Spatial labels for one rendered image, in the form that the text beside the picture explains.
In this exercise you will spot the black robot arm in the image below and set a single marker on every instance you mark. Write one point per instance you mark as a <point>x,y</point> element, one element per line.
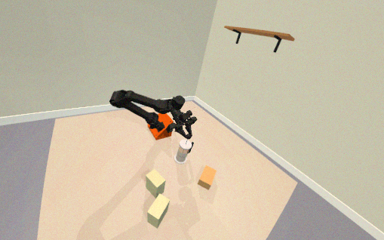
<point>173,105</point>

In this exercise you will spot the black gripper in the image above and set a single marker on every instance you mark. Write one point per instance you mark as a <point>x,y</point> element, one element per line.
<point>179,126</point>

